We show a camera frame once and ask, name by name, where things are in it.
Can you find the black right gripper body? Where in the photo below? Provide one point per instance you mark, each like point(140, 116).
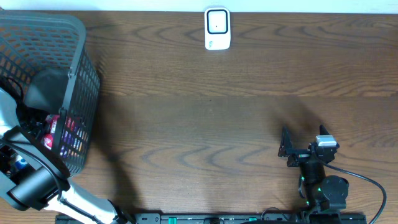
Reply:
point(299, 157)

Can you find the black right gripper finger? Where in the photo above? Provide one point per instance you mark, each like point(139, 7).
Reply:
point(286, 147)
point(323, 130)

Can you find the red purple snack pack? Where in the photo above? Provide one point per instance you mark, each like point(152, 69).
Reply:
point(50, 128)

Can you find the blue Oreo cookie pack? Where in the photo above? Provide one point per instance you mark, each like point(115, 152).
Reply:
point(20, 163)

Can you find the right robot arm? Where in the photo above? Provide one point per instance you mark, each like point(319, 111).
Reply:
point(325, 195)

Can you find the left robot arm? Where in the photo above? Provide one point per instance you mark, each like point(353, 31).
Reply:
point(33, 176)

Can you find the grey plastic shopping basket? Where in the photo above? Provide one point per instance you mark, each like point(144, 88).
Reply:
point(43, 56)

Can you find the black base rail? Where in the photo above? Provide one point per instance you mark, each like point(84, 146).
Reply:
point(269, 217)

